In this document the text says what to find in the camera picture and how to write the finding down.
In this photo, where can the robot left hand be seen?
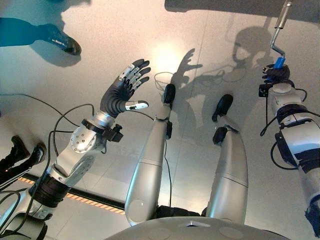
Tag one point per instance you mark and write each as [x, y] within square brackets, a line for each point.
[116, 96]

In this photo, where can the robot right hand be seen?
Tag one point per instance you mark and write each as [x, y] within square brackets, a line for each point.
[282, 73]

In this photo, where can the silver crank with blue grip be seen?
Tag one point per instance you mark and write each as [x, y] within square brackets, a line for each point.
[279, 62]

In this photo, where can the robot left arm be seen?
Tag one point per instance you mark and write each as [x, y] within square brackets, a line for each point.
[80, 143]

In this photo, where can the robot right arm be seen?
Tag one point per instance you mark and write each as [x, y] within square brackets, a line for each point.
[300, 140]

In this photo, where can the person's dark shoe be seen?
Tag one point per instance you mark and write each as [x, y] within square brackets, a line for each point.
[63, 41]

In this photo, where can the robot left leg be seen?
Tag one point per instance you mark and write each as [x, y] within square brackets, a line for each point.
[150, 170]

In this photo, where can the robot leg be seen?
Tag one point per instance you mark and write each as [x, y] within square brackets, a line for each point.
[230, 180]
[150, 170]

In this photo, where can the black orange striped floor strip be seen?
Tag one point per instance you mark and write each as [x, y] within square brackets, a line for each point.
[87, 198]

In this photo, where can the person's leg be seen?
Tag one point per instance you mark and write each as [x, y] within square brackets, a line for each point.
[17, 32]

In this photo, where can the robot right leg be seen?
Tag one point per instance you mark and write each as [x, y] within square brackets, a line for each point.
[230, 180]

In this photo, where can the robot silver torso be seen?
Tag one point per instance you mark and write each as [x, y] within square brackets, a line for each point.
[192, 228]

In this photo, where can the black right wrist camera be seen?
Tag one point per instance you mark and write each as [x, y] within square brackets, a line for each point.
[263, 90]

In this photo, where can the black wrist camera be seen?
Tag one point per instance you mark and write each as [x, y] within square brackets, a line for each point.
[115, 133]
[263, 90]

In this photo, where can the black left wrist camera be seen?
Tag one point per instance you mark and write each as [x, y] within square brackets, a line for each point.
[115, 133]

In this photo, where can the dark hospital bed frame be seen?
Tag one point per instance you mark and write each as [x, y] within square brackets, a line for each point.
[225, 6]

